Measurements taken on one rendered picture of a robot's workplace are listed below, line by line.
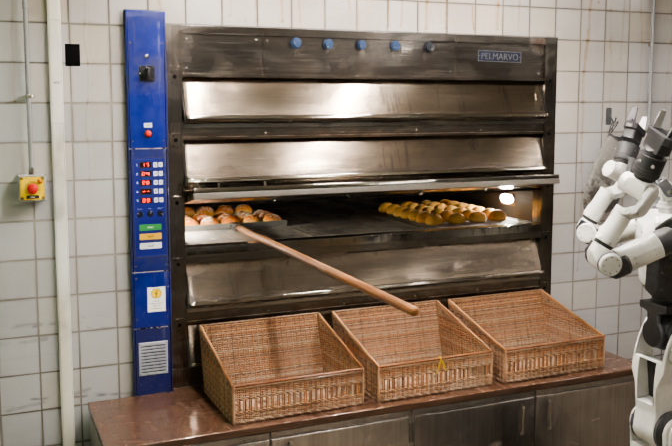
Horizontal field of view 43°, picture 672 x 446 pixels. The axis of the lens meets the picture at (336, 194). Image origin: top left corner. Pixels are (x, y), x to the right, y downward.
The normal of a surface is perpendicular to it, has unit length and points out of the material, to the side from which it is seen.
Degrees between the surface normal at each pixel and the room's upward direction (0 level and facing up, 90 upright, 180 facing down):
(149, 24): 90
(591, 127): 90
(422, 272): 70
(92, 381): 90
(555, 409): 90
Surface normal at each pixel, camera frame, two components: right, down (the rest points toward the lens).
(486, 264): 0.36, -0.25
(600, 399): 0.39, 0.11
